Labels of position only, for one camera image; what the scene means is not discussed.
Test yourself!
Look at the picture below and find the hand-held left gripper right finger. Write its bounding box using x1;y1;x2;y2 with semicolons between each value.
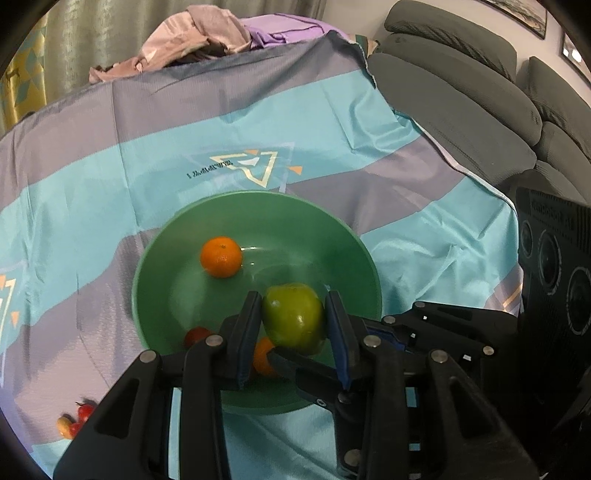
323;290;541;480

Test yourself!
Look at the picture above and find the pink cloth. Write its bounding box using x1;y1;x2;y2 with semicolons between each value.
89;6;252;85

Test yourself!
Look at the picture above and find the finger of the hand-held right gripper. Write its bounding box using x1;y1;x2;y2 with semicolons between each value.
269;345;366;478
358;301;522;366

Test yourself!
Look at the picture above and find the framed wall picture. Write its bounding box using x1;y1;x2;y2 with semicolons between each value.
561;28;591;70
480;0;548;38

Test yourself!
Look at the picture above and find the orange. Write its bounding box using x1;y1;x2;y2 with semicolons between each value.
253;337;282;378
200;236;243;278

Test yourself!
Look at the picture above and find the grey sofa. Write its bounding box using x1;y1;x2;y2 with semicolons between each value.
365;0;591;204

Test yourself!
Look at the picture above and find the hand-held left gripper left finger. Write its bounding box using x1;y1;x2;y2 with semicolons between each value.
53;291;264;480

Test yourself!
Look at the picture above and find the green plastic bowl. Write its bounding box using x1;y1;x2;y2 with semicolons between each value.
131;191;383;416

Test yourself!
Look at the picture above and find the yellow patterned curtain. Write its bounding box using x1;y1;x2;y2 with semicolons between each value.
0;32;49;134

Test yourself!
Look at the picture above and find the purple cloth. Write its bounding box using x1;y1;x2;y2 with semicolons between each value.
240;16;352;47

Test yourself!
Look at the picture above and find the green apple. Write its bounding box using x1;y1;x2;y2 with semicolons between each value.
262;283;325;356

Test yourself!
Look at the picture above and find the teal grey striped blanket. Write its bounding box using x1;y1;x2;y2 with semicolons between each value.
0;32;525;480

